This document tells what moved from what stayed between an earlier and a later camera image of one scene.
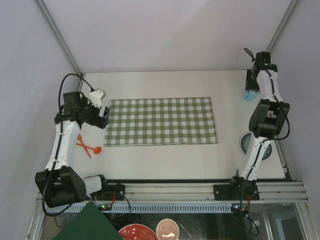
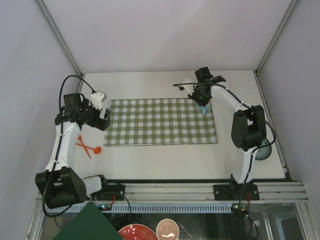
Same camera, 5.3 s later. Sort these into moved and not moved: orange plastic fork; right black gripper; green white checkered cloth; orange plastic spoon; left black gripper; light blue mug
Moved: light blue mug; right black gripper
Not moved: orange plastic fork; green white checkered cloth; left black gripper; orange plastic spoon
